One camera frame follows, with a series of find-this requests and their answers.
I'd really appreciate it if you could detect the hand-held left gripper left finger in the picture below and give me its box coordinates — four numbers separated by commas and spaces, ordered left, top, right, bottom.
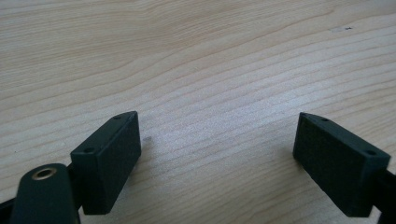
69, 110, 142, 216

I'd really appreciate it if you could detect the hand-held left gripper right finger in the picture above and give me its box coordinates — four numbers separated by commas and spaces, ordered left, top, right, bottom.
292, 111, 392, 218

